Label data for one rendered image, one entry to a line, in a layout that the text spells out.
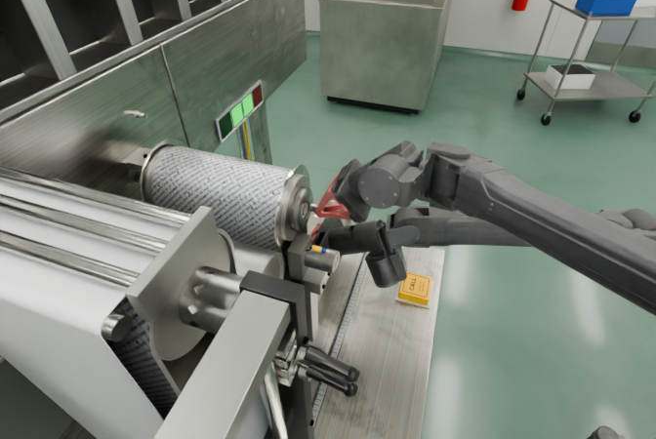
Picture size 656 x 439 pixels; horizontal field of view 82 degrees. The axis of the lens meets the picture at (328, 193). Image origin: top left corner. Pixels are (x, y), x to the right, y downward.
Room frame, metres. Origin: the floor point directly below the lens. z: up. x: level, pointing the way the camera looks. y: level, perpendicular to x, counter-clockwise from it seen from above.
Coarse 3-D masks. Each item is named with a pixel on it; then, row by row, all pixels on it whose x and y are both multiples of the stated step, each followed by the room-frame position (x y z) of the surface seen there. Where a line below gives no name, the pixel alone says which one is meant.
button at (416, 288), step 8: (408, 272) 0.59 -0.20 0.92; (408, 280) 0.57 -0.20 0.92; (416, 280) 0.57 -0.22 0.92; (424, 280) 0.57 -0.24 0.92; (400, 288) 0.55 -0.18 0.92; (408, 288) 0.55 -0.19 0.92; (416, 288) 0.55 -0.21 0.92; (424, 288) 0.55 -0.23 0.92; (400, 296) 0.53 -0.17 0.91; (408, 296) 0.53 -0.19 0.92; (416, 296) 0.53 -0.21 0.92; (424, 296) 0.53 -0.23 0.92; (424, 304) 0.52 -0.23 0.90
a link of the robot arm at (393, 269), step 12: (396, 228) 0.47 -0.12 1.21; (408, 228) 0.46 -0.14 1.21; (396, 240) 0.46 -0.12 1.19; (408, 240) 0.46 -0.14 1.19; (396, 252) 0.46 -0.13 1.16; (372, 264) 0.46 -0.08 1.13; (384, 264) 0.45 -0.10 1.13; (396, 264) 0.46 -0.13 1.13; (372, 276) 0.45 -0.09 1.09; (384, 276) 0.44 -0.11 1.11; (396, 276) 0.45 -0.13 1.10
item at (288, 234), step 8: (152, 168) 0.53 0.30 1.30; (152, 176) 0.52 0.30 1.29; (304, 176) 0.51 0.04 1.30; (296, 184) 0.48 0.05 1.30; (304, 184) 0.51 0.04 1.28; (288, 192) 0.46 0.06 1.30; (152, 200) 0.51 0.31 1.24; (288, 200) 0.45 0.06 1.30; (288, 208) 0.44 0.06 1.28; (288, 216) 0.44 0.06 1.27; (288, 224) 0.44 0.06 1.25; (288, 232) 0.43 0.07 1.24; (296, 232) 0.46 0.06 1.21; (288, 240) 0.43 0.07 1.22
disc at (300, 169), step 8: (296, 168) 0.50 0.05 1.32; (304, 168) 0.53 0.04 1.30; (288, 176) 0.47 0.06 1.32; (296, 176) 0.49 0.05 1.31; (288, 184) 0.46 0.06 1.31; (280, 192) 0.45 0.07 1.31; (280, 200) 0.44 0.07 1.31; (280, 208) 0.43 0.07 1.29; (280, 216) 0.43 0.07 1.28; (280, 224) 0.43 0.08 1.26; (280, 232) 0.42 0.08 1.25; (280, 240) 0.42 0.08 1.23; (280, 248) 0.42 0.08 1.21
